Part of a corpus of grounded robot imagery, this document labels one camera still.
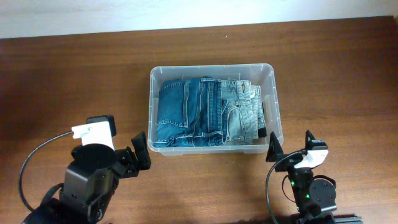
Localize dark grey garment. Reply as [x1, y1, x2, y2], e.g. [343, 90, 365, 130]
[258, 103, 267, 138]

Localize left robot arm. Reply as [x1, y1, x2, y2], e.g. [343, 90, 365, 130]
[23, 144, 140, 223]

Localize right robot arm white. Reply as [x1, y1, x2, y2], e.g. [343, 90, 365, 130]
[160, 130, 363, 224]

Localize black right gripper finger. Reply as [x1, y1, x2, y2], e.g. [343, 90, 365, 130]
[305, 130, 315, 148]
[266, 132, 284, 162]

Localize light blue jeans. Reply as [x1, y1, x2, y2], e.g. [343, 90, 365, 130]
[221, 80, 262, 142]

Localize clear plastic storage container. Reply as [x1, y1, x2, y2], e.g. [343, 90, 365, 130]
[147, 63, 284, 156]

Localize dark blue jeans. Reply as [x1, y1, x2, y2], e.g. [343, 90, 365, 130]
[154, 77, 228, 147]

